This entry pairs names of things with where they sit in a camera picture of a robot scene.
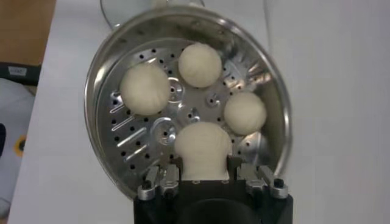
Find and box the perforated steel steamer basket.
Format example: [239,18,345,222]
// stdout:
[83,5,293,201]

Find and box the glass lid with cream handle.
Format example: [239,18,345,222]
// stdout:
[99,0,205,31]

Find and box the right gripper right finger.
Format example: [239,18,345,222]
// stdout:
[227,155,289,200]

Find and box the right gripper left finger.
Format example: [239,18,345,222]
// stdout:
[136,156,183,201]

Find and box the white steamed baozi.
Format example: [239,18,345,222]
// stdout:
[119,63,171,117]
[224,91,268,136]
[174,121,233,181]
[178,42,223,89]

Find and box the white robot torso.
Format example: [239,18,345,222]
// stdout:
[0,62,42,219]

